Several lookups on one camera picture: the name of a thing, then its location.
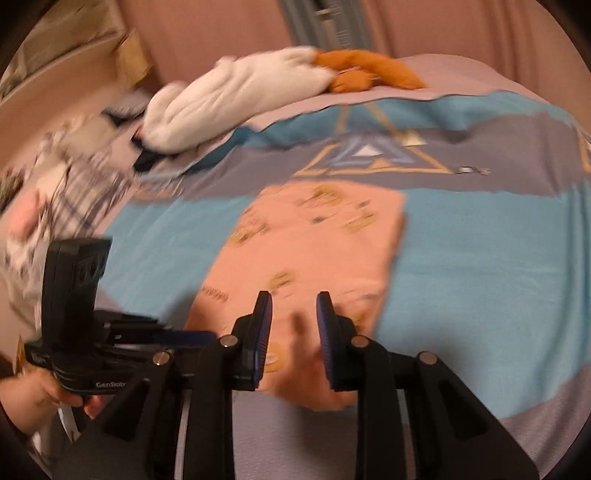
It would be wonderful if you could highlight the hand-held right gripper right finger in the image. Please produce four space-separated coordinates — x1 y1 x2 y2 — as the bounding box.
315 291 541 480

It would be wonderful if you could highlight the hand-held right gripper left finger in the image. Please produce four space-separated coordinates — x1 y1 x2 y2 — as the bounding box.
53 291 274 480

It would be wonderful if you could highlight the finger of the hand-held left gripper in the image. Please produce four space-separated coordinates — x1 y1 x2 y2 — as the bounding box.
150 330 219 347

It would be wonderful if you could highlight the pink printed long-sleeve shirt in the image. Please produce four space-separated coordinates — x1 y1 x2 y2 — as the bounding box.
185 180 407 412

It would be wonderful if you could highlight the person's left hand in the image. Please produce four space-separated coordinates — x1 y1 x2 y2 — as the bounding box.
0 367 109 437

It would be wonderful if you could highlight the pink cloth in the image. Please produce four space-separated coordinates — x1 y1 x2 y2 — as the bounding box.
7 189 47 241

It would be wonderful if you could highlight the bed with mauve sheet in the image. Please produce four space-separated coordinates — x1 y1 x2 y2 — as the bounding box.
0 55 591 480

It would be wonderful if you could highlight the plaid quilt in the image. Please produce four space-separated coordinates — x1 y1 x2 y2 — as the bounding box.
0 129 139 324

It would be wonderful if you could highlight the blue grey printed blanket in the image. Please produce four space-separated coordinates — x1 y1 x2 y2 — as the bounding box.
99 90 591 467

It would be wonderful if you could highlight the striped pillow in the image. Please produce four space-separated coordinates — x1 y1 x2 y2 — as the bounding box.
102 92 149 126

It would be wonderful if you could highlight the wooden headboard shelf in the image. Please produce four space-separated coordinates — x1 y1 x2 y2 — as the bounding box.
0 0 153 121

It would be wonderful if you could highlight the yellow pleated cloth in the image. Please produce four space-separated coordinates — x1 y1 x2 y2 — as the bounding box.
113 30 154 86

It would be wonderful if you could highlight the white goose plush toy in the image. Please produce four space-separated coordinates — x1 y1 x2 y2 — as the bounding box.
141 46 428 155

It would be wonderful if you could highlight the blue grey curtain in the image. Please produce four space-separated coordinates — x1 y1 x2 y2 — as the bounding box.
281 0 370 51

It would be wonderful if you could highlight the pink curtain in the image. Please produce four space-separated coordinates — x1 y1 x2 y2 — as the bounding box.
117 0 573 93

